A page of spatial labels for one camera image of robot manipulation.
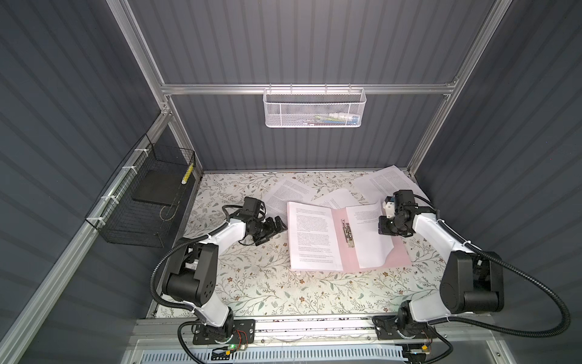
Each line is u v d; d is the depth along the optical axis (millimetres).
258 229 787
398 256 889
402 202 710
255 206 775
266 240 919
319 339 724
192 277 458
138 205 728
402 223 669
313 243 895
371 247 929
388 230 805
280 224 843
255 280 846
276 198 1099
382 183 1156
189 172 831
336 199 1092
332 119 919
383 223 808
